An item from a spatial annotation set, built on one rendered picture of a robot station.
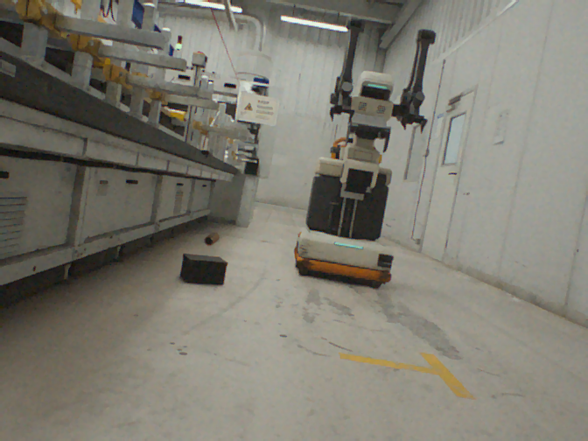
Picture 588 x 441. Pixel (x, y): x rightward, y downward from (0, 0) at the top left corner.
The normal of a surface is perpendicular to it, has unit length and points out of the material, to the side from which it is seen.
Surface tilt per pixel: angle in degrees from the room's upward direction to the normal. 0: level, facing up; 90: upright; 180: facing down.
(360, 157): 98
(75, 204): 90
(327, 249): 90
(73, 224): 90
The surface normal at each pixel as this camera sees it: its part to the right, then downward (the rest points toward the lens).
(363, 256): 0.02, 0.06
